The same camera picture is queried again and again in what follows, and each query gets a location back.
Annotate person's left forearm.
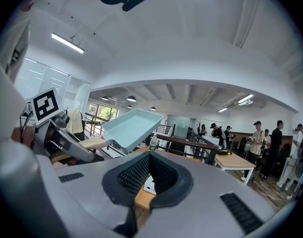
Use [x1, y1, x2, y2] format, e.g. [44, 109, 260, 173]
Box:
[11, 127, 36, 146]

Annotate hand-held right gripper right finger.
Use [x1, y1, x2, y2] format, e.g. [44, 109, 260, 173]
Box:
[138, 151, 278, 238]

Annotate black office chair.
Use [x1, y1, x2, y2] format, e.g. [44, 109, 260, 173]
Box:
[66, 122, 86, 142]

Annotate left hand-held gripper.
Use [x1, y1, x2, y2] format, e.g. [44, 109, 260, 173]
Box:
[30, 87, 98, 162]

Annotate glass partition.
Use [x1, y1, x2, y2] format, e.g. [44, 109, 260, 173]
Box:
[14, 58, 91, 110]

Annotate light wooden table white legs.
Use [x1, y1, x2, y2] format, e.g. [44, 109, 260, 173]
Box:
[214, 148, 257, 186]

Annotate window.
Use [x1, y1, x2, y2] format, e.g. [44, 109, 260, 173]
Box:
[88, 103, 119, 124]

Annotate white stand fan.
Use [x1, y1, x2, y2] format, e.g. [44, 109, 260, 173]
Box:
[284, 154, 303, 199]

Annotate cream cloth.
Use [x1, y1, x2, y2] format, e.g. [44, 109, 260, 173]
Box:
[66, 109, 84, 135]

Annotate light blue square pan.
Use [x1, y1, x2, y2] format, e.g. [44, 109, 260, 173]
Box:
[79, 108, 164, 154]

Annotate clear plastic water bottle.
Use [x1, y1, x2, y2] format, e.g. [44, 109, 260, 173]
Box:
[149, 132, 160, 152]

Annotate person's white shirt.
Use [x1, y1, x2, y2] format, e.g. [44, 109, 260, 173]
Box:
[0, 6, 31, 84]

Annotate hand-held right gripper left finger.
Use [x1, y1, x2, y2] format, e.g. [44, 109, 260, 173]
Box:
[37, 151, 151, 232]

